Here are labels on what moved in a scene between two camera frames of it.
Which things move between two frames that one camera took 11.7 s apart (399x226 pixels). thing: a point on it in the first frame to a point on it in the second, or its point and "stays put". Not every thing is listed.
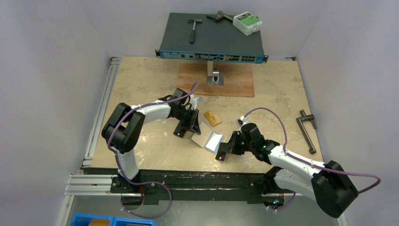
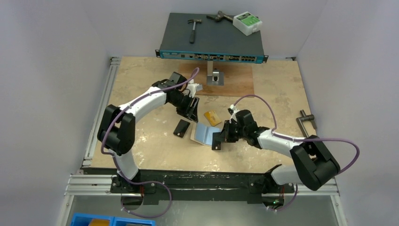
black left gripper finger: [195, 126] to [192, 114]
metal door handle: [300, 120] stays put
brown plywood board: [238, 79] stays put
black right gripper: [230, 147] to [226, 133]
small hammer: [192, 37] stays put
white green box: [247, 23] stays put
